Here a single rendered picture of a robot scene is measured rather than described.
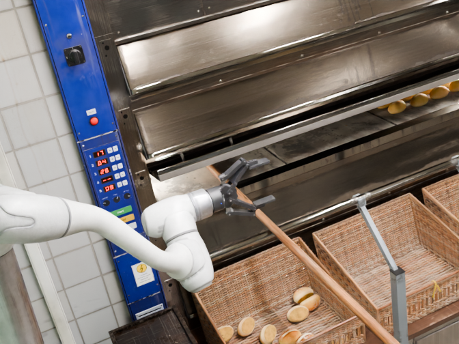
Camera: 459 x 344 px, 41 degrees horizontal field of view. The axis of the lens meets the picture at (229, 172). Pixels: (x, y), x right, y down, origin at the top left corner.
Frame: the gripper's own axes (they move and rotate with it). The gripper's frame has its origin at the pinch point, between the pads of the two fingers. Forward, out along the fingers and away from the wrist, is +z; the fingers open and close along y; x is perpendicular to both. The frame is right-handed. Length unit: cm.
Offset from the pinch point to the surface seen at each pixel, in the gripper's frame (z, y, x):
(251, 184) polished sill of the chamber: 15, 31, -55
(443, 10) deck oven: 116, -18, -56
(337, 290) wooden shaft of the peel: 5.5, 28.4, 27.4
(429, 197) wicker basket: 99, 66, -47
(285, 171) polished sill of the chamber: 31, 31, -55
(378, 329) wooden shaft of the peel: 6, 29, 48
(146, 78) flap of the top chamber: -18, -26, -53
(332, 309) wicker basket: 32, 88, -29
